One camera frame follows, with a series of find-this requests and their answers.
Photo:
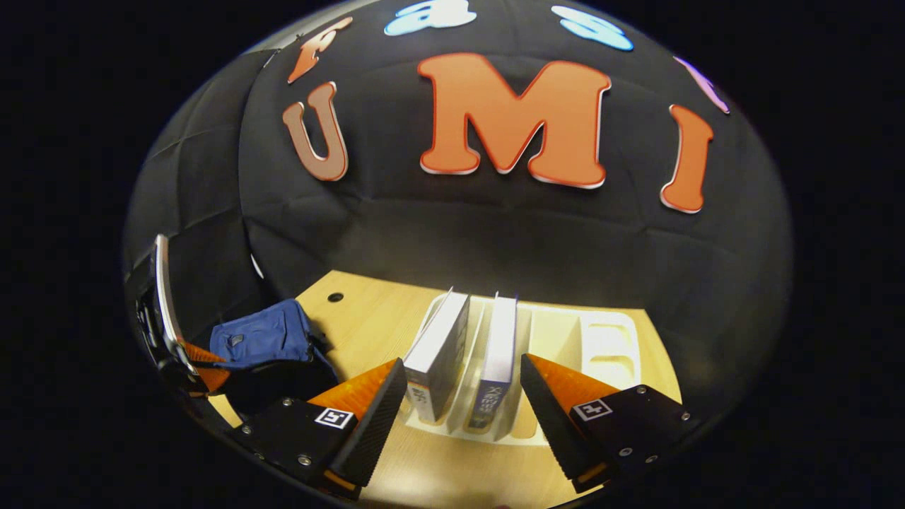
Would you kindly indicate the pale grey covered book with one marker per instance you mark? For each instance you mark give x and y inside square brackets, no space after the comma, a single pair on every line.
[438,339]

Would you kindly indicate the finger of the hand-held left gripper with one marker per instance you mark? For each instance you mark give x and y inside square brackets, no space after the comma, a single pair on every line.
[208,371]

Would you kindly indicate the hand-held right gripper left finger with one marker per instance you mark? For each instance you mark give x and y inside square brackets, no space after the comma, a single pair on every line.
[375,424]

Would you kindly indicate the white bookshelf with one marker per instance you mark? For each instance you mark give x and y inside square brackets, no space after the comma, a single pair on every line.
[601,346]

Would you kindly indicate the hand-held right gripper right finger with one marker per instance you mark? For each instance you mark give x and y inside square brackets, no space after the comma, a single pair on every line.
[551,424]

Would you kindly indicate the white book with blue picture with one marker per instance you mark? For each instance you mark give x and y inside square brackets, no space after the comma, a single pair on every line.
[498,339]

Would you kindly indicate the black backdrop cloth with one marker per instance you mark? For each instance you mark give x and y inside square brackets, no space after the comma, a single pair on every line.
[424,233]

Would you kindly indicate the blue schoolbag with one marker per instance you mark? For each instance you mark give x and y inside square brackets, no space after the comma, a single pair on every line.
[261,339]

